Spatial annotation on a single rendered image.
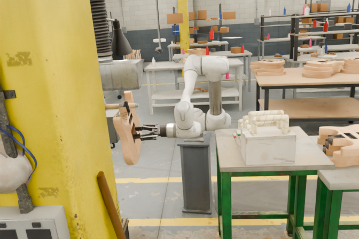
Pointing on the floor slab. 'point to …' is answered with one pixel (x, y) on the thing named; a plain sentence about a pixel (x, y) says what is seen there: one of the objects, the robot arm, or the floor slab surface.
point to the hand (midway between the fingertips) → (134, 132)
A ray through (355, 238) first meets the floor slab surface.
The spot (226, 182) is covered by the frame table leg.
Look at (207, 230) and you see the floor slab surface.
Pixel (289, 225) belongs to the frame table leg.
